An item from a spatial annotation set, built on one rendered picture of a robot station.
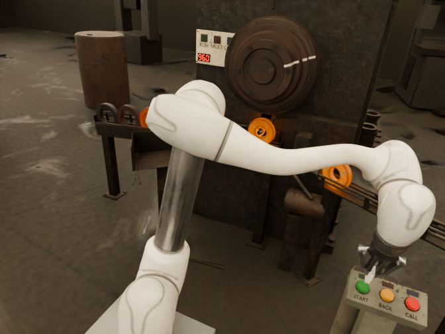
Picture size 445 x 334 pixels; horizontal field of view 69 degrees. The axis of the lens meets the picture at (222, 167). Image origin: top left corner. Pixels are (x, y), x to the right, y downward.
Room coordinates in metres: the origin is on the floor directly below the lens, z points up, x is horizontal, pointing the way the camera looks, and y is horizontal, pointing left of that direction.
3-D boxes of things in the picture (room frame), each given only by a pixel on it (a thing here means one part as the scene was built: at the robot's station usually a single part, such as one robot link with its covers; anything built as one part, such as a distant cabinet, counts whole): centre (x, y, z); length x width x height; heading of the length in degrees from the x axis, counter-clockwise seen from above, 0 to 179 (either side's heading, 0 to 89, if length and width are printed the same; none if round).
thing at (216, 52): (1.90, 0.07, 1.15); 0.26 x 0.02 x 0.18; 68
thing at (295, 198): (1.42, -0.46, 0.27); 0.22 x 0.13 x 0.53; 68
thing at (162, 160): (1.58, 0.37, 0.36); 0.26 x 0.20 x 0.72; 103
